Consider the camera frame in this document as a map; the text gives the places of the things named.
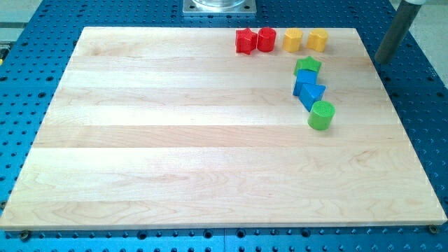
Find green star block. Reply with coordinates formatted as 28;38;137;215
293;56;322;76

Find red cylinder block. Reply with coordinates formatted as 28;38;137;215
257;27;277;53

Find right board clamp screw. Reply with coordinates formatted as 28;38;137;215
428;225;440;235

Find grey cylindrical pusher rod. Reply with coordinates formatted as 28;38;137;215
374;0;427;64

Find blue cube block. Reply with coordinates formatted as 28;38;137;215
293;69;318;97

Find green cylinder block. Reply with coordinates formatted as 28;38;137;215
307;100;335;130

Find left board clamp screw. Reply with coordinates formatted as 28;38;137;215
17;230;31;242

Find board clamp screw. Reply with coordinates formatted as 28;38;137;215
17;230;31;242
428;225;440;235

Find yellow hexagon block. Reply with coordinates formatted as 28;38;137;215
282;28;303;53

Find yellow heart block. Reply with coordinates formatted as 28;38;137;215
307;28;328;52

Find blue triangle block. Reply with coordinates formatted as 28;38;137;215
299;83;326;111

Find red star block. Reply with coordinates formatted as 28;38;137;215
235;28;258;55

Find light wooden board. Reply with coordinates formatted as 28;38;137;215
1;27;447;230

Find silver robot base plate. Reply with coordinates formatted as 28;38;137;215
182;0;257;15

